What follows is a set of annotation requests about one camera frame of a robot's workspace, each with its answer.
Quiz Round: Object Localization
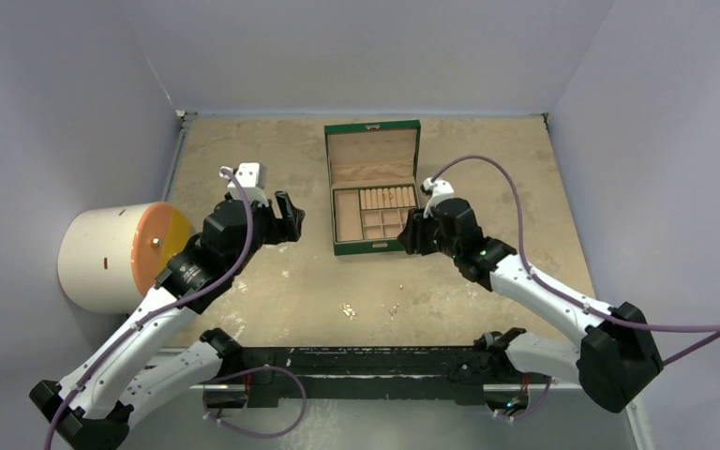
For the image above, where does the green jewelry tray insert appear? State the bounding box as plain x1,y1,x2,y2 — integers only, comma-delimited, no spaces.
332,185,419,244

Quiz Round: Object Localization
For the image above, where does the green jewelry box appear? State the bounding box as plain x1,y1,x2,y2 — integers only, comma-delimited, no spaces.
323,119,422,256

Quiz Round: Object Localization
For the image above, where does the gold earring cluster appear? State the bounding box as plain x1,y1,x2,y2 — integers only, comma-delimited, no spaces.
339,303,356,321

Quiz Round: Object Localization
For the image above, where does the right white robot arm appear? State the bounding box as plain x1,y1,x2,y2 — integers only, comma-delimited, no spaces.
397,198,664,413

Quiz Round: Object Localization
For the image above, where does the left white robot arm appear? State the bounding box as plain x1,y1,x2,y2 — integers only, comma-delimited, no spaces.
29,190,305,449

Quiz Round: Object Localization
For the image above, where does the white cylinder orange face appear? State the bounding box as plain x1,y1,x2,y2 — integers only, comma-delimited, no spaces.
57,202,194,315

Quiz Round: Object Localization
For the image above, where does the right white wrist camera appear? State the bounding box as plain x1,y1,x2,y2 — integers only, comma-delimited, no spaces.
421,177,455,218

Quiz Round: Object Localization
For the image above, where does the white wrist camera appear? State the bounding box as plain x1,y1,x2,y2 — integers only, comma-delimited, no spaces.
218,162,270,206
421,177,455,218

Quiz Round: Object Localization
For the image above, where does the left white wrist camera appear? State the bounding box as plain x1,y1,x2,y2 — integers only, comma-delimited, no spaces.
218,162,270,206

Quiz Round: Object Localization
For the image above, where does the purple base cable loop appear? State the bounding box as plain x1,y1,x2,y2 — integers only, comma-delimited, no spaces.
201,366,308,441

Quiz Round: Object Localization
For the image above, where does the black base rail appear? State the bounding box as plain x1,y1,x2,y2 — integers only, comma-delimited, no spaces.
201,327,550,412

